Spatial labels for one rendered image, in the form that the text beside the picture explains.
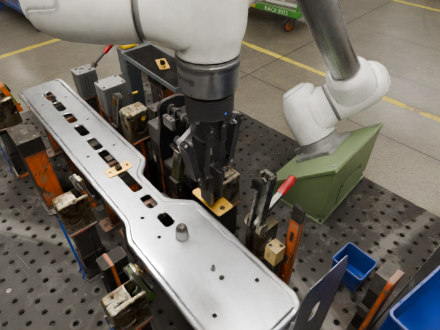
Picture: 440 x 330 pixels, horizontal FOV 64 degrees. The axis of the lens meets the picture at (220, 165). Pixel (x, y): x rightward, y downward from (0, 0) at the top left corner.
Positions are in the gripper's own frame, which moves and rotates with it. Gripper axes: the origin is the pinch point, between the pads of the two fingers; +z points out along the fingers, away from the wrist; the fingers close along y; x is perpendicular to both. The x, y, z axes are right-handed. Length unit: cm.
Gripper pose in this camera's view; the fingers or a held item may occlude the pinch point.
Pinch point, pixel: (211, 184)
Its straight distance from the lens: 66.3
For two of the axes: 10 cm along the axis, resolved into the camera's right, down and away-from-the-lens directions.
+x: 6.5, 5.1, -5.7
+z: 0.0, 7.4, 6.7
